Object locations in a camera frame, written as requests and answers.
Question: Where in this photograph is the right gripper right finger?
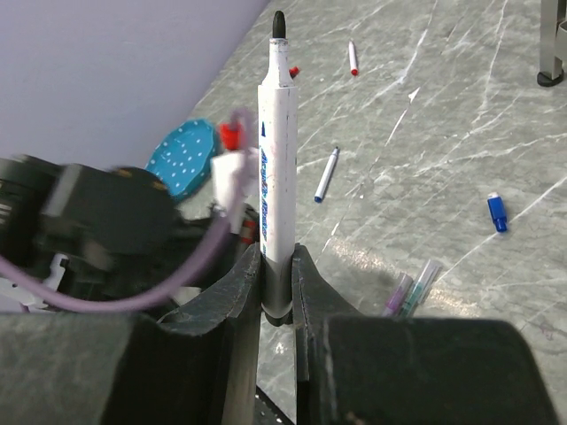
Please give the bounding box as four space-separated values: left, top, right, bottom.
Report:
292 245 559 424

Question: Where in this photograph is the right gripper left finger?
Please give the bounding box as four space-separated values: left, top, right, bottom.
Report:
1 246 260 424

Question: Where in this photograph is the purple highlighter pen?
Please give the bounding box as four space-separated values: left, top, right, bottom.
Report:
382 272 414 317

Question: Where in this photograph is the green gel pen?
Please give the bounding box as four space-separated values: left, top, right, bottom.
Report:
399 259 442 317

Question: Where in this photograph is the white blue-tip marker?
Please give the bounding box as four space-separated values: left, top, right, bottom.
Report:
314 146 340 203

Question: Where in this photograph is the blue pen cap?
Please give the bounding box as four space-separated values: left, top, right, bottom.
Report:
487 192 508 233

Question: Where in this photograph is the white black-tip marker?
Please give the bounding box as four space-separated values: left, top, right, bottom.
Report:
258 10 298 327

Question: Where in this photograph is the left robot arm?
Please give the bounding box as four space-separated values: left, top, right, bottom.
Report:
1 156 191 301

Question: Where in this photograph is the red pen cap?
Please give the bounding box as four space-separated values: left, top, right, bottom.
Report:
290 66 300 79

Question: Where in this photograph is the blue polka dot plate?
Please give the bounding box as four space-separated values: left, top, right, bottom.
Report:
145 119 221 202

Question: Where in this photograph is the white red-tip marker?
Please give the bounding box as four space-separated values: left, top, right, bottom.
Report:
348 40 359 76

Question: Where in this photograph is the steel dish rack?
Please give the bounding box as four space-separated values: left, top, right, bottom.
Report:
537 0 566 88

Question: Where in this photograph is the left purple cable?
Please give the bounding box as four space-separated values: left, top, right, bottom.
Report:
0 107 258 313

